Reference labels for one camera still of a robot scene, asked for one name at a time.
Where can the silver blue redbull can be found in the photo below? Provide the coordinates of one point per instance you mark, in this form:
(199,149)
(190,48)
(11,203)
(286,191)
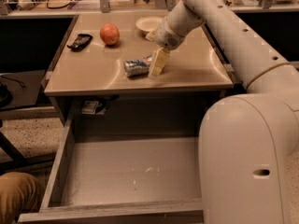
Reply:
(137,67)

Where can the grey cabinet with beige top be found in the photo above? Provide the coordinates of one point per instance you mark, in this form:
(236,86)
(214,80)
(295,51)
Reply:
(98,69)

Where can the person's knee in tan trousers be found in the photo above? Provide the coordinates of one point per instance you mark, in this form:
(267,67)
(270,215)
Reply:
(19,193)

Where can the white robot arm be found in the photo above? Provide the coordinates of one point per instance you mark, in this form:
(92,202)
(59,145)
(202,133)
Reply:
(244,139)

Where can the red apple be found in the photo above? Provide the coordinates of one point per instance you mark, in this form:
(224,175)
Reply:
(110,34)

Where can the white label tag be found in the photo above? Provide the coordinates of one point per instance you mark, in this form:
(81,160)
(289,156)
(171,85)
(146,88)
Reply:
(89,107)

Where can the black chip bag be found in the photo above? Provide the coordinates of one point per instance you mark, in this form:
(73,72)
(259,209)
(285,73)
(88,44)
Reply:
(81,42)

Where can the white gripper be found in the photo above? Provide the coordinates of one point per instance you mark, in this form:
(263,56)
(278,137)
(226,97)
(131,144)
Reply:
(165,35)

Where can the grey open top drawer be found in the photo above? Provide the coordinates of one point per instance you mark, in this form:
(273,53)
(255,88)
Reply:
(124,167)

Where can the black table leg left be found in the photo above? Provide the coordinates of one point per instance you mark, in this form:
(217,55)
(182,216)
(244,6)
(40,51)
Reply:
(17,160)

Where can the white bowl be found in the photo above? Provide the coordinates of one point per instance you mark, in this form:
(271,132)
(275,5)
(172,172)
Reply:
(147,24)

